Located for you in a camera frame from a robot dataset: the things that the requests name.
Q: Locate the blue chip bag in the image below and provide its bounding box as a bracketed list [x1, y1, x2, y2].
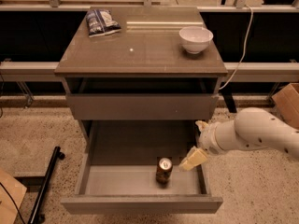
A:
[86, 9, 121, 37]

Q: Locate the cardboard box at right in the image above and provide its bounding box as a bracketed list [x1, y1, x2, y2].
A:
[272, 83, 299, 129]

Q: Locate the open grey middle drawer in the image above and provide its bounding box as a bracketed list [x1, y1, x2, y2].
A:
[62, 120, 223, 214]

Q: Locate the white ceramic bowl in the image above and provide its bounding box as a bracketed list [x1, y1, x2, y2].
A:
[179, 26, 213, 54]

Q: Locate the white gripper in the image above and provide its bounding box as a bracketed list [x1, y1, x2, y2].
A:
[178, 120, 225, 171]

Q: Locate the closed grey top drawer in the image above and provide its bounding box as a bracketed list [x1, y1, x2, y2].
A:
[66, 94, 219, 120]

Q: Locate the grey drawer cabinet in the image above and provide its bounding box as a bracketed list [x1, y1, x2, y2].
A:
[53, 5, 228, 161]

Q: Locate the orange soda can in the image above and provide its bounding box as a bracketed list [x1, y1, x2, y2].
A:
[156, 158, 173, 184]

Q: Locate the cardboard sheet at left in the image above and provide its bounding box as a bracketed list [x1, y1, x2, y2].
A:
[0, 168, 27, 224]

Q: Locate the white power cable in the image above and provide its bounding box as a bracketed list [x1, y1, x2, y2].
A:
[218, 4, 254, 91]

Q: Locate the black metal bar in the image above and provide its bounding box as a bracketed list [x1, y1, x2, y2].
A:
[27, 146, 65, 224]

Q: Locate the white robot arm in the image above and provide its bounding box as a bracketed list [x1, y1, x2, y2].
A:
[179, 107, 299, 171]

